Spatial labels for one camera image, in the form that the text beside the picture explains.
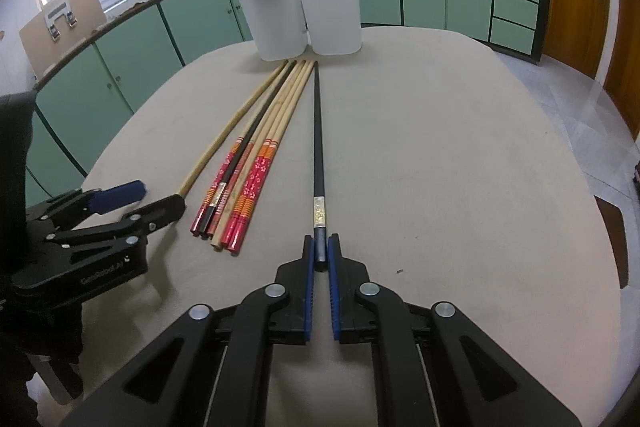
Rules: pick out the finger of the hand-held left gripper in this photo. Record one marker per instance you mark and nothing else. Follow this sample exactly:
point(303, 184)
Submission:
point(160, 213)
point(120, 196)

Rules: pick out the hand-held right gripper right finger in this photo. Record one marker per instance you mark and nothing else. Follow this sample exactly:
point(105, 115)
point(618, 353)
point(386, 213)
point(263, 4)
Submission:
point(333, 277)

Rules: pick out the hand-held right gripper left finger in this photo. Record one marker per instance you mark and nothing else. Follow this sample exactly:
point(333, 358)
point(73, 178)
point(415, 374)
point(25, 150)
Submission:
point(309, 277)

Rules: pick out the red patterned wooden chopstick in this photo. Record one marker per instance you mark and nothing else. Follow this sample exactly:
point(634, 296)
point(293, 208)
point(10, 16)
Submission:
point(216, 187)

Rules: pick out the red flowered wooden chopstick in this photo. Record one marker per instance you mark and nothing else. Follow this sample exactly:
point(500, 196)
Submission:
point(252, 172)
point(263, 168)

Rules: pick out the plain bamboo chopstick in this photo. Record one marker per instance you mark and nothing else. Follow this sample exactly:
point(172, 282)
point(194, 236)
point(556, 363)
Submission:
point(235, 122)

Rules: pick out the white plastic container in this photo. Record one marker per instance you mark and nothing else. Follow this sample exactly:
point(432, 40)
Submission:
point(332, 7)
point(275, 17)

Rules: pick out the brown patterned wooden chopstick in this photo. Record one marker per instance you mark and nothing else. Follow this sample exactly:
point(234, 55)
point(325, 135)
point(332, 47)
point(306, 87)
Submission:
point(223, 219)

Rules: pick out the cardboard box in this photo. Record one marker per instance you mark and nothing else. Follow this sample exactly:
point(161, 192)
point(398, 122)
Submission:
point(60, 42)

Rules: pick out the green kitchen base cabinets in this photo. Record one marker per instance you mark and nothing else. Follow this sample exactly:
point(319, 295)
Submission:
point(200, 12)

